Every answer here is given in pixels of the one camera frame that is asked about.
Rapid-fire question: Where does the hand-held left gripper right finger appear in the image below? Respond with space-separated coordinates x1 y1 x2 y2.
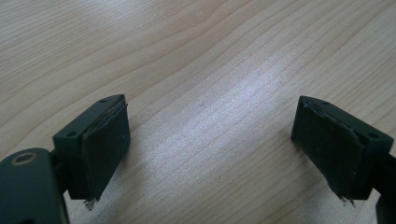
290 95 394 207

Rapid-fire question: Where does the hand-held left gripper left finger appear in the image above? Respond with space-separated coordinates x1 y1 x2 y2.
51 93 132 211

